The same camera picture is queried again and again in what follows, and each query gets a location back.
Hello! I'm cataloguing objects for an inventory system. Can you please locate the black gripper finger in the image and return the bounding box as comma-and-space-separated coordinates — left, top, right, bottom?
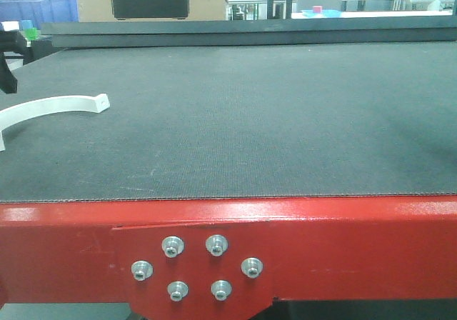
0, 30, 32, 94

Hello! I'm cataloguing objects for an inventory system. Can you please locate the white half-ring pipe clamp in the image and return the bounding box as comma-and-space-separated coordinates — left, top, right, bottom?
1, 94, 110, 151

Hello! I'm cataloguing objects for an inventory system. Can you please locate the green cup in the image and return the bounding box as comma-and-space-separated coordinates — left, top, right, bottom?
24, 27, 39, 41

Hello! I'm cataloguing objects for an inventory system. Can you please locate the blue plastic crate background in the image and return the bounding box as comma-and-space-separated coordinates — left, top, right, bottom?
1, 0, 79, 29

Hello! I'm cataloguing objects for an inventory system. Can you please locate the silver bolt top left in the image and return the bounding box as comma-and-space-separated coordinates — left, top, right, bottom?
161, 236, 185, 258

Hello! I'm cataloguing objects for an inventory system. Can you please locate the silver bolt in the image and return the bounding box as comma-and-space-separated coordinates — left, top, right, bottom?
167, 281, 189, 302
211, 280, 232, 301
241, 257, 263, 279
161, 236, 185, 258
206, 234, 229, 256
131, 260, 154, 281

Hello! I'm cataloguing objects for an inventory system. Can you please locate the silver bolt far left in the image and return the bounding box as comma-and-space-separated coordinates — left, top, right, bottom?
131, 260, 154, 281

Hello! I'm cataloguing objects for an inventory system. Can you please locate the silver bolt top right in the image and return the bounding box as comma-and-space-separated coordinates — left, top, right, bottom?
206, 234, 229, 256

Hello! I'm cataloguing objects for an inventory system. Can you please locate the silver bolt bottom left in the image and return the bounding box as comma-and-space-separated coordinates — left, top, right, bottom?
167, 281, 189, 302

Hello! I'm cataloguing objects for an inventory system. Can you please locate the dark grey table mat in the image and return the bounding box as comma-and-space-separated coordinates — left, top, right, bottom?
1, 42, 456, 202

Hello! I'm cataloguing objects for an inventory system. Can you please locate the silver bolt bottom right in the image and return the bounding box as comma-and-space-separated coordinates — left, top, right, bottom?
211, 280, 232, 301

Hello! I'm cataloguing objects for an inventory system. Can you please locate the silver bolt far right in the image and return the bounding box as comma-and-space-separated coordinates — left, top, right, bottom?
241, 257, 263, 279

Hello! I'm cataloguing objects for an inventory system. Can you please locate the red metal table frame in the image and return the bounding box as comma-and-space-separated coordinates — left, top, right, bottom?
1, 195, 456, 319

